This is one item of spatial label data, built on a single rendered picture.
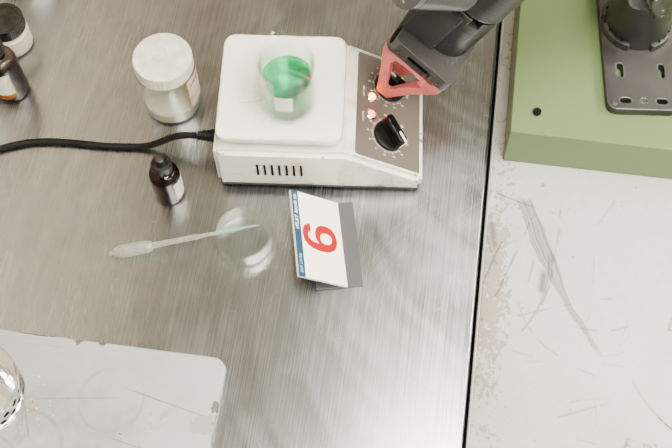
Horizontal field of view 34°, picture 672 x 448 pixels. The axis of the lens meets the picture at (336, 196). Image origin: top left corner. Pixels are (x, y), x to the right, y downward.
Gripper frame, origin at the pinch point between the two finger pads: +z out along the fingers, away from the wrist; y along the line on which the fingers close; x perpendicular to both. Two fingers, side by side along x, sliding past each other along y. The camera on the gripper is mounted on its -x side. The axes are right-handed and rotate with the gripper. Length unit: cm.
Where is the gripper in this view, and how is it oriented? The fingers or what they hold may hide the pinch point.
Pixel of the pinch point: (393, 78)
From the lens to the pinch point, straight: 109.1
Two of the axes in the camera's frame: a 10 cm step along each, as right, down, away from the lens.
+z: -4.8, 4.0, 7.8
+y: -4.3, 6.7, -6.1
